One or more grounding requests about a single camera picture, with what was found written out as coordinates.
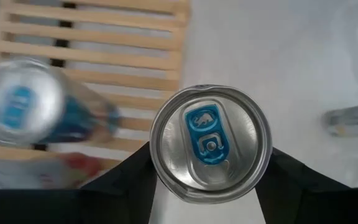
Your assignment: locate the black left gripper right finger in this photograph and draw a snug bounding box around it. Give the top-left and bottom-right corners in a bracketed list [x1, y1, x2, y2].
[254, 147, 358, 224]

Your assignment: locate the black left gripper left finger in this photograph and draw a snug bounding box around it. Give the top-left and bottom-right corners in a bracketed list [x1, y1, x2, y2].
[0, 141, 158, 224]

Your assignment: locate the white Celsius tropical can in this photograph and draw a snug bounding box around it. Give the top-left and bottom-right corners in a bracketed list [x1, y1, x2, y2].
[321, 102, 358, 138]

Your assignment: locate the blue silver energy drink can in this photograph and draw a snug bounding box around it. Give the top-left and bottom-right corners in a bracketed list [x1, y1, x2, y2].
[149, 83, 273, 205]
[0, 57, 121, 147]

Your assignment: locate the slatted wooden shelf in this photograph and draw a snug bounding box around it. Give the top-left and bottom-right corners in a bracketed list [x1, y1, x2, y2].
[0, 0, 192, 175]

